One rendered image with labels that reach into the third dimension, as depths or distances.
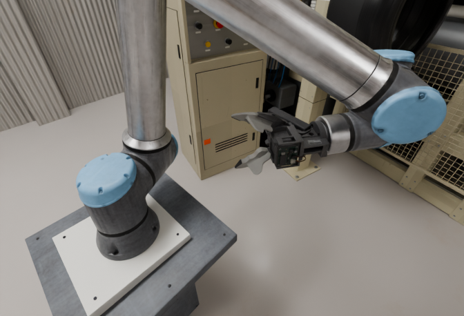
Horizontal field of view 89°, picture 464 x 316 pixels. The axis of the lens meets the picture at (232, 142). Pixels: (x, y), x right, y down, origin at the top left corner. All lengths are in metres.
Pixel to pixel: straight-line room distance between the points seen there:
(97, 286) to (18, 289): 0.99
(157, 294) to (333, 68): 0.70
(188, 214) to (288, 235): 0.84
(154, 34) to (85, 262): 0.67
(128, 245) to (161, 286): 0.15
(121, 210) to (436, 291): 1.56
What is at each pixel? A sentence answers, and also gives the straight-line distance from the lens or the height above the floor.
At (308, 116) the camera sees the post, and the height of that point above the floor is 0.52.
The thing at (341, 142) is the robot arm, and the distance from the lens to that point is 0.55.
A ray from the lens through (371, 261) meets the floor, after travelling 1.66.
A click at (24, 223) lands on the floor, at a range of 2.08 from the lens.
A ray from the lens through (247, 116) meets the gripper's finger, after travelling 0.49.
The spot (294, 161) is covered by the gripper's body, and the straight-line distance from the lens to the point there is 0.52.
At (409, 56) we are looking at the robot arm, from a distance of 0.55.
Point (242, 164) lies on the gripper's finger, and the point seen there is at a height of 0.93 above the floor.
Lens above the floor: 1.32
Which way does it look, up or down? 37 degrees down
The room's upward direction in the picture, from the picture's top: straight up
